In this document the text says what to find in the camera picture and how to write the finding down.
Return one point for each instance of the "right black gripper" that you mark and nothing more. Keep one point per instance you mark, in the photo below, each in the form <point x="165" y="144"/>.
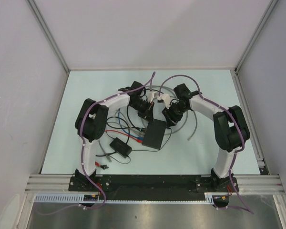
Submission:
<point x="170" y="117"/>

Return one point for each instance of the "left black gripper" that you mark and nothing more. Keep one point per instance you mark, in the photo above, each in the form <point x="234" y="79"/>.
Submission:
<point x="147" y="113"/>

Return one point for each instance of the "black network switch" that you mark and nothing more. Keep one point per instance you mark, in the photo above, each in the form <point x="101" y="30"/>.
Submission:
<point x="154" y="135"/>

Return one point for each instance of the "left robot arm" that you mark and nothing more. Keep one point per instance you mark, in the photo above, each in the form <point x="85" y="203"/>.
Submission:
<point x="91" y="121"/>

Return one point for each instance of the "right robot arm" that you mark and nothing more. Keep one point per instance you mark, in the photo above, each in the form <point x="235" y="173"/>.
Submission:
<point x="230" y="128"/>

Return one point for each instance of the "black power adapter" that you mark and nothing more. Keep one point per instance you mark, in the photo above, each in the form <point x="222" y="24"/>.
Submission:
<point x="120" y="147"/>

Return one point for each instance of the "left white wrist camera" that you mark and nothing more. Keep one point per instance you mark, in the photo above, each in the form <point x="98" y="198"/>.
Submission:
<point x="151" y="95"/>

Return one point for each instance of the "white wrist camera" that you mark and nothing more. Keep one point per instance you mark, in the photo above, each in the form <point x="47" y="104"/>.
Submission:
<point x="151" y="95"/>
<point x="164" y="98"/>

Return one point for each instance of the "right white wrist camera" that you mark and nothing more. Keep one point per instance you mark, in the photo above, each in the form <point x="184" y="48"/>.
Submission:
<point x="164" y="98"/>

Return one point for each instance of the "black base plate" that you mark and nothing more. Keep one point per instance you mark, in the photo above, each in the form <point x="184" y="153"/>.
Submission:
<point x="161" y="187"/>

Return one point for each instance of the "aluminium front rail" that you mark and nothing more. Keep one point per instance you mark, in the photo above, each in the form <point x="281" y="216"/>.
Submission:
<point x="248" y="184"/>

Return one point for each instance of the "grey slotted cable duct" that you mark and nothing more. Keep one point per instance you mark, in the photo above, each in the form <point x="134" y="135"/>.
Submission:
<point x="88" y="199"/>

